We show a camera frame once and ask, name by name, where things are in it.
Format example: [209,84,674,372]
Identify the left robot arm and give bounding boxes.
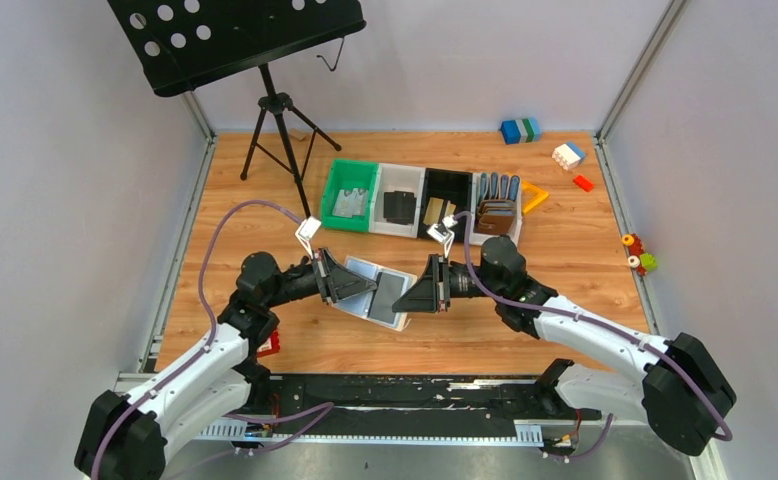
[73,248,377,479]

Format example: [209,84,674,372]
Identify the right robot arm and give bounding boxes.
[392,235,737,456]

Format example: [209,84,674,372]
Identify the gold cards in black bin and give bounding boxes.
[422,197,456,228]

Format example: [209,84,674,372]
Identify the silver cards in green bin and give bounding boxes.
[332,188,370,218]

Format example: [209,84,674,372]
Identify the black card in white bin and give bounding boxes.
[383,190,418,225]

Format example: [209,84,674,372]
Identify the brown leather wallets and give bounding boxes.
[475,199,516,235]

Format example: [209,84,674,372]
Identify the white bin with wallets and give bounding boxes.
[470,172,523,246]

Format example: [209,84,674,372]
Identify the red white toy block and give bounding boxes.
[257,330,281,357]

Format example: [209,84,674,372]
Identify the black plastic bin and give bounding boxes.
[417,168,473,239]

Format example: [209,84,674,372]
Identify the green plastic bin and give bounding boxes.
[321,158,378,232]

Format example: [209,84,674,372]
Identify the white plastic bin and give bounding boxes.
[368,163,425,238]

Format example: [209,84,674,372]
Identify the yellow plastic angle piece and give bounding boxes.
[521,180,549,215]

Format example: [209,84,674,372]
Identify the blue green block stack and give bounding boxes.
[499,117,543,145]

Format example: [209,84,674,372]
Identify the red toy brick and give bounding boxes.
[573,175,595,193]

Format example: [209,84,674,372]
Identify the white blue toy block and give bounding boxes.
[551,141,587,171]

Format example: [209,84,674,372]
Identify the red green toy car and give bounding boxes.
[621,233,658,277]

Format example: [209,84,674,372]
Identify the black music stand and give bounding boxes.
[108,0,367,216]

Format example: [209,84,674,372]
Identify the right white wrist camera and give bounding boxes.
[427,215,458,259]

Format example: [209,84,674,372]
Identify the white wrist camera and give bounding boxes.
[427,215,458,259]
[295,216,322,258]

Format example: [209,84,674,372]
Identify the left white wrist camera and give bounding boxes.
[295,216,322,258]

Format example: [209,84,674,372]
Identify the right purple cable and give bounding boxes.
[452,210,733,463]

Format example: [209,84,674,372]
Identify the purple cable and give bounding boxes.
[452,210,733,463]
[90,199,336,480]

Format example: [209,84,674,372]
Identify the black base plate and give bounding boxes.
[238,374,602,441]

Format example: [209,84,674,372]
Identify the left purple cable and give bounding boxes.
[90,199,336,480]

